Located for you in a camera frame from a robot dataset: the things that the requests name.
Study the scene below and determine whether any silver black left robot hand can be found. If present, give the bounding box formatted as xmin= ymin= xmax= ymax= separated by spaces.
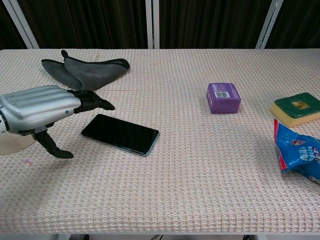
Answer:
xmin=0 ymin=85 xmax=116 ymax=160

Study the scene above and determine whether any black smartphone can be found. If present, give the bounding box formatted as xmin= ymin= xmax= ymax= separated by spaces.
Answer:
xmin=80 ymin=113 xmax=160 ymax=158

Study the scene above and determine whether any beige round wooden plate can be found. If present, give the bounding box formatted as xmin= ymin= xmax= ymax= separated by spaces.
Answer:
xmin=0 ymin=131 xmax=37 ymax=156

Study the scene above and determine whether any grey folded cloth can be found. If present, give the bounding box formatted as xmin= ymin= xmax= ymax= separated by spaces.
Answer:
xmin=41 ymin=49 xmax=131 ymax=92

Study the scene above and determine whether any beige waffle tablecloth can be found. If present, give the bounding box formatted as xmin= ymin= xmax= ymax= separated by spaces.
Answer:
xmin=0 ymin=48 xmax=320 ymax=235

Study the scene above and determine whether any purple wrapped soap block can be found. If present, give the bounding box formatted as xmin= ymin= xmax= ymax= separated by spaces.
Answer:
xmin=206 ymin=82 xmax=242 ymax=115

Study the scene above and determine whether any dark curtain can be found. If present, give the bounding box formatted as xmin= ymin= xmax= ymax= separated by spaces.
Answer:
xmin=0 ymin=0 xmax=320 ymax=50

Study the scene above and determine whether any green yellow sponge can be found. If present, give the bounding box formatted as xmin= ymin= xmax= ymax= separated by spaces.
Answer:
xmin=269 ymin=92 xmax=320 ymax=128

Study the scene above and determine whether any blue snack bag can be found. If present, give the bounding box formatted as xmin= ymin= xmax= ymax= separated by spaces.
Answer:
xmin=273 ymin=118 xmax=320 ymax=185

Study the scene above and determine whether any white metal frame post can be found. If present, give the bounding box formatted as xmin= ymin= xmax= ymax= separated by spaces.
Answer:
xmin=255 ymin=0 xmax=285 ymax=50
xmin=145 ymin=0 xmax=160 ymax=49
xmin=2 ymin=0 xmax=40 ymax=49

